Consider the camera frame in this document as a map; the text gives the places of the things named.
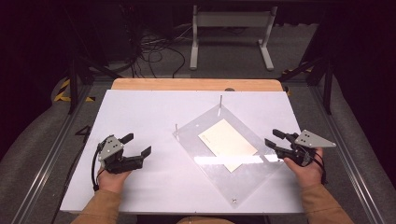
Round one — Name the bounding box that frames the wooden table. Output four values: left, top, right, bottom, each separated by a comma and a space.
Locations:
110, 77, 285, 92

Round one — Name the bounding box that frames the aluminium rail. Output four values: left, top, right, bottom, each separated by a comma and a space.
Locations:
309, 84, 387, 224
10, 81, 94, 224

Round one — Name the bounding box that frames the person's left hand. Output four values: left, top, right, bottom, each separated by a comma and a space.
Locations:
97, 167, 133, 194

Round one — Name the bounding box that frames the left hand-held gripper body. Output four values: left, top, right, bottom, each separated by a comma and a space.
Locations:
97, 133, 146, 175

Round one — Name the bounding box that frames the clear acrylic plate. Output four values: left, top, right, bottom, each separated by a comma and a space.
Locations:
172, 104, 285, 209

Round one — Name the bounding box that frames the person's right hand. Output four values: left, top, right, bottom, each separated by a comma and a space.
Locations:
283, 147, 325, 189

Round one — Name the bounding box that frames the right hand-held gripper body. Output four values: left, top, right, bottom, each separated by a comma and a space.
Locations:
275, 129, 337, 167

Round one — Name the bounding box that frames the bundle of black floor cables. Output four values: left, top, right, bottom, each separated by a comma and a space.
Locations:
118, 6, 200, 79

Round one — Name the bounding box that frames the white metal stand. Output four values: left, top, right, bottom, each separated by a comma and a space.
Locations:
189, 5, 278, 72

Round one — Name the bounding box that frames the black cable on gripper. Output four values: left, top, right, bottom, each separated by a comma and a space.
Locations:
90, 143, 105, 192
306, 146, 329, 186

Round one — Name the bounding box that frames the white board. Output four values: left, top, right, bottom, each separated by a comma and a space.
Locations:
59, 89, 305, 215

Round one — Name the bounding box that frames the beige paper card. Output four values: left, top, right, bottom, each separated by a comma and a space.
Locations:
197, 118, 260, 173

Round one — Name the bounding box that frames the black metal stand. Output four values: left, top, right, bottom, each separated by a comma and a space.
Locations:
64, 8, 124, 116
278, 55, 335, 116

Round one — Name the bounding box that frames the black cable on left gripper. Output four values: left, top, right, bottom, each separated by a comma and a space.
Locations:
90, 143, 105, 192

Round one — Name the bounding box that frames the yellow black hazard tape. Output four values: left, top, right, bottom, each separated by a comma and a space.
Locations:
53, 77, 96, 103

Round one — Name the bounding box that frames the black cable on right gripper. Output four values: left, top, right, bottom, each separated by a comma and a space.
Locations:
306, 146, 329, 186

